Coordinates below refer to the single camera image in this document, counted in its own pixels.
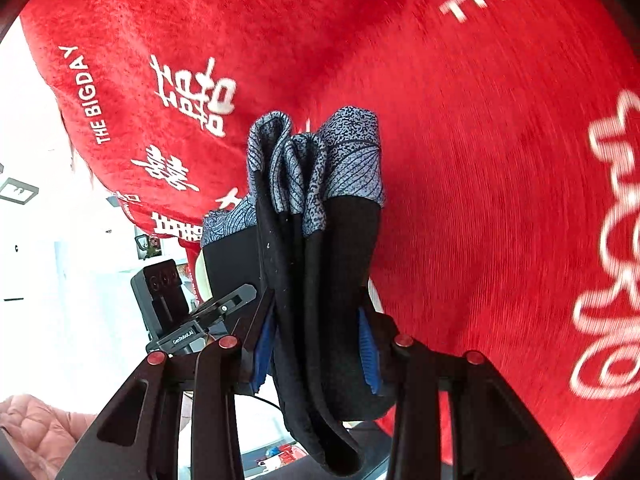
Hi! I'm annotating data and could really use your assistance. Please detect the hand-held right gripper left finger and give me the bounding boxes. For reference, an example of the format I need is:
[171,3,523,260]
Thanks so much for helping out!
[55,300,278,480]

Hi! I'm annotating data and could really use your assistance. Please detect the small framed photo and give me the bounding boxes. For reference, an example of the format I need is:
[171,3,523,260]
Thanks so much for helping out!
[133,234,162,262]

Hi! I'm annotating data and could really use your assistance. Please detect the red printed blanket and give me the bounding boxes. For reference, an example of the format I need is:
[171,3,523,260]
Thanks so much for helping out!
[20,0,640,480]

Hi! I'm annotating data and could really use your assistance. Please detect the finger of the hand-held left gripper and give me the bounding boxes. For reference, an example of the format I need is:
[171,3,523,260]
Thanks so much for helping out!
[192,284,258,328]

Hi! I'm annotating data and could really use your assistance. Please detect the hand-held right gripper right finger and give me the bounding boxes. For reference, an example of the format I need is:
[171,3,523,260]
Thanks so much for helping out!
[357,307,576,480]

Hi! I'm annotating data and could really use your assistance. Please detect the red and blue packet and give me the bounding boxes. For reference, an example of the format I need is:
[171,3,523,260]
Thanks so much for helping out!
[257,442,306,468]

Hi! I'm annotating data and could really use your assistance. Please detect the pink quilted cloth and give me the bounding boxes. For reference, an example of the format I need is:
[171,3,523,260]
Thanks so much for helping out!
[0,394,98,480]

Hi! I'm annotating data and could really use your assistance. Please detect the black pants with grey waistband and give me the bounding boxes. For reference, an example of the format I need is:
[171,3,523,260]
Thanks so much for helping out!
[200,106,398,477]

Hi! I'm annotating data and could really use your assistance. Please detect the dark wall frame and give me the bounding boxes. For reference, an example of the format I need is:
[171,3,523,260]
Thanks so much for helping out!
[0,176,40,206]

